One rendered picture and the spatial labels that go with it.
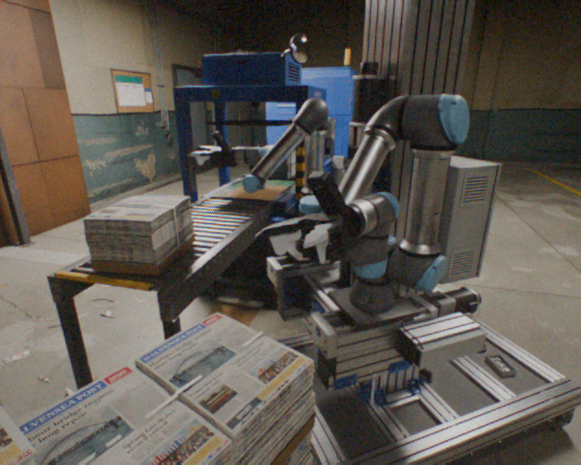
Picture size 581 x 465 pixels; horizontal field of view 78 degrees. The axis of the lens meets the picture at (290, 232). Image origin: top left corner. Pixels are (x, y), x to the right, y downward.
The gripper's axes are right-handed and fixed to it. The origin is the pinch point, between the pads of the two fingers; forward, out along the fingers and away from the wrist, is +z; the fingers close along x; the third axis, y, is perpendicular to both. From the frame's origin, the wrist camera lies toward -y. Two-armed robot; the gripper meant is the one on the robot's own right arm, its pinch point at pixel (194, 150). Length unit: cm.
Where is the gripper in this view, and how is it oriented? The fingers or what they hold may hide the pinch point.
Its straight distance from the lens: 176.5
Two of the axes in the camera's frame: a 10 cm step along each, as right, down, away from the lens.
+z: -10.0, -0.3, 0.8
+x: 0.9, -4.6, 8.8
